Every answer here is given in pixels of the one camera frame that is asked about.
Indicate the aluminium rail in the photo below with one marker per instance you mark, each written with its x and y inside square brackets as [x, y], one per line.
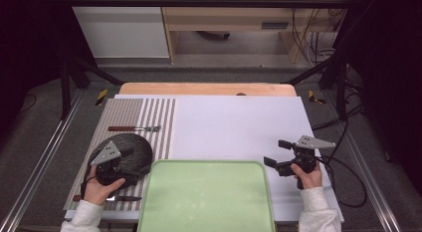
[40, 162]
[371, 179]

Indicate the person's right hand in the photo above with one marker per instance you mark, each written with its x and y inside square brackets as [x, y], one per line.
[312, 180]

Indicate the light green tray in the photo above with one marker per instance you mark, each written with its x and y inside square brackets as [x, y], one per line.
[205, 198]

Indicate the yellow black tape piece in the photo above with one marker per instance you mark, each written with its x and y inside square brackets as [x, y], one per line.
[313, 97]
[101, 97]

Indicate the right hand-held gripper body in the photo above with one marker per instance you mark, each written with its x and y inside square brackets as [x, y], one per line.
[307, 157]

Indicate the striped beige placemat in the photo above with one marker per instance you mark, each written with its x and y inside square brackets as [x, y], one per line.
[127, 112]

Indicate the black textured round plate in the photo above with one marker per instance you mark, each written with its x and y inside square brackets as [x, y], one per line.
[136, 152]

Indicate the white cabinet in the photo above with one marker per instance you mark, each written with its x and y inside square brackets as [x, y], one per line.
[119, 26]

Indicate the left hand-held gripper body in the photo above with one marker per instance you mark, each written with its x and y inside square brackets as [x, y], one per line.
[106, 153]

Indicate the wooden table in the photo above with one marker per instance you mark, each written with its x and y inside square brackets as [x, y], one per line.
[199, 88]

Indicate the light wooden desk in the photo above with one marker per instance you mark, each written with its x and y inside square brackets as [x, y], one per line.
[225, 18]

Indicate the person's left hand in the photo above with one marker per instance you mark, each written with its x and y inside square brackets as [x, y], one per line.
[96, 192]

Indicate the white striped tablecloth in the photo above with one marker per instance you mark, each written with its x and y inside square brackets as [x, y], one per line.
[232, 125]

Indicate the dark curtain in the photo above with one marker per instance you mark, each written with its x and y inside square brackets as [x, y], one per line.
[26, 43]
[391, 76]

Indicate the black metal stand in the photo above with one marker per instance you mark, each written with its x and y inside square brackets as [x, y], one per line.
[66, 89]
[341, 89]

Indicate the black frame crossbar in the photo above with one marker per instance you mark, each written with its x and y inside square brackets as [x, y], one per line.
[199, 3]

